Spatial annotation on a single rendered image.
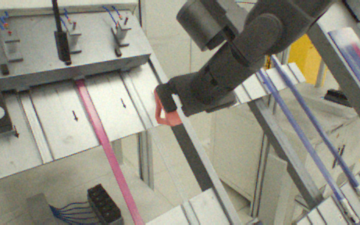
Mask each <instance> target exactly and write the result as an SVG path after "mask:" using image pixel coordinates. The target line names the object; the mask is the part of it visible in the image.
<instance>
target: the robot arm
mask: <svg viewBox="0 0 360 225"><path fill-rule="evenodd" d="M335 1H337V0H258V1H257V2H256V3H255V5H254V6H253V7H252V8H251V10H250V11H249V12H248V11H247V10H246V9H245V7H240V5H238V4H237V2H235V1H234V0H187V2H185V3H184V5H183V6H182V7H181V9H180V10H179V12H178V13H177V15H176V20H177V21H178V23H179V24H180V25H181V26H182V28H183V29H184V30H185V31H186V32H187V34H188V35H189V36H190V37H191V39H192V40H193V42H194V43H195V44H196V45H197V46H198V47H199V49H200V50H201V51H202V52H205V51H207V50H209V51H211V50H213V49H214V48H217V46H219V45H220V44H222V43H223V42H224V41H225V40H226V42H225V43H224V44H223V45H222V46H221V47H220V48H219V50H218V51H217V52H216V53H215V54H214V55H213V56H212V57H211V58H210V59H209V60H208V62H207V63H205V65H204V66H203V67H202V68H201V69H200V70H199V71H198V72H195V73H187V74H184V75H181V76H175V77H173V78H170V79H169V81H167V83H164V84H158V85H157V86H156V87H155V89H154V93H155V104H156V107H155V119H156V121H157V123H158V124H164V125H169V126H171V127H172V126H175V125H178V124H181V123H182V122H181V119H180V117H179V115H178V112H177V109H178V107H177V105H176V103H175V101H174V99H173V96H172V95H173V94H175V95H178V97H179V99H180V101H181V104H182V106H181V110H182V111H183V113H184V116H186V117H189V116H192V115H194V114H196V113H201V112H203V111H206V112H207V113H212V112H214V111H218V110H220V109H223V108H229V107H231V106H233V105H235V104H237V100H236V96H235V95H234V92H233V90H234V89H235V88H237V87H238V86H239V85H241V84H243V83H244V81H246V80H247V79H248V78H250V77H251V76H252V75H253V74H255V73H256V72H258V71H259V70H260V69H261V68H262V67H263V66H264V64H265V55H275V54H277V53H281V52H282V51H283V50H285V49H286V48H288V47H289V46H291V44H293V43H295V42H296V40H298V39H299V38H301V37H302V36H304V35H305V34H306V33H307V32H308V31H309V30H310V29H311V28H312V27H313V26H314V25H315V24H316V23H317V22H318V21H319V20H320V19H321V18H322V17H323V15H324V14H325V13H326V12H327V11H329V8H330V7H331V6H332V5H333V4H334V3H335ZM162 109H163V111H164V113H165V118H161V111H162Z"/></svg>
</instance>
